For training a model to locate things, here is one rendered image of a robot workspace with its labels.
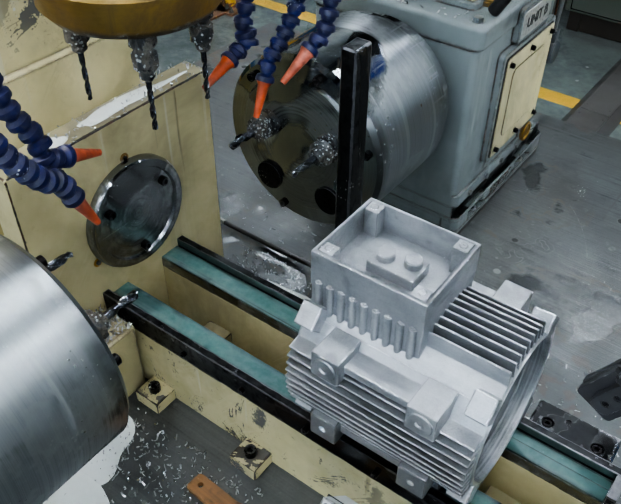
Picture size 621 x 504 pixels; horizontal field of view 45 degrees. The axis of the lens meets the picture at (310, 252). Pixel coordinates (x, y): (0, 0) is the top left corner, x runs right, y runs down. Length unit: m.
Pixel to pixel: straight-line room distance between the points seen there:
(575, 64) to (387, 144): 2.81
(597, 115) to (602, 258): 2.01
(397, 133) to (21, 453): 0.58
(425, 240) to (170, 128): 0.38
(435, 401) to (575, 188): 0.82
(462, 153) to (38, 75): 0.60
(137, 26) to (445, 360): 0.39
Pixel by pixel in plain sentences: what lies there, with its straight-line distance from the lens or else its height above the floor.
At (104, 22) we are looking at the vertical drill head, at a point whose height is 1.31.
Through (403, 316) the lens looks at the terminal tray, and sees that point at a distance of 0.65.
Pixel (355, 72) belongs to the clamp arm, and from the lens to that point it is 0.78.
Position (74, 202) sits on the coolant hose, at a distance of 0.73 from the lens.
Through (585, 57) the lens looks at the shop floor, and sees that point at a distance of 3.79.
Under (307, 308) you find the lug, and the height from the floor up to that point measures 1.09.
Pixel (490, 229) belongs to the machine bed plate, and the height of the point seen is 0.80.
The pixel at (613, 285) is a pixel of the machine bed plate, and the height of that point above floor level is 0.80.
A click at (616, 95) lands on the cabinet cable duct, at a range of 3.44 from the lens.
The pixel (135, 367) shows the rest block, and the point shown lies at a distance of 1.00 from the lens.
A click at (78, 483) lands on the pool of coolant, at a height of 0.80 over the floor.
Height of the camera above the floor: 1.59
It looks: 41 degrees down
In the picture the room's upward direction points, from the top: straight up
